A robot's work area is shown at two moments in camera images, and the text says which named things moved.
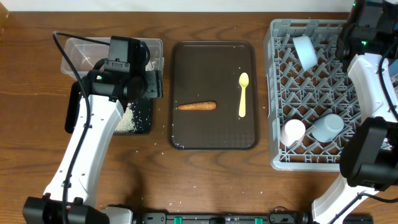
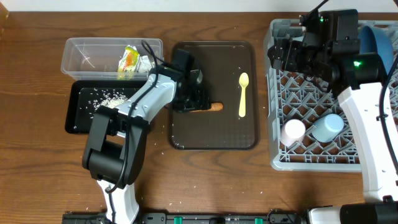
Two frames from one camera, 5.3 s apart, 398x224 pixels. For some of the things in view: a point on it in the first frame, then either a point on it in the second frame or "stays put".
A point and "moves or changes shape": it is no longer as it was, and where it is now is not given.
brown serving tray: x=209 y=71 stays put
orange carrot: x=211 y=105 moves or changes shape
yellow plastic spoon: x=244 y=80 stays put
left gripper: x=155 y=89 to x=204 y=101
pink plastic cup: x=292 y=131 stays put
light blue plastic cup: x=327 y=128 stays put
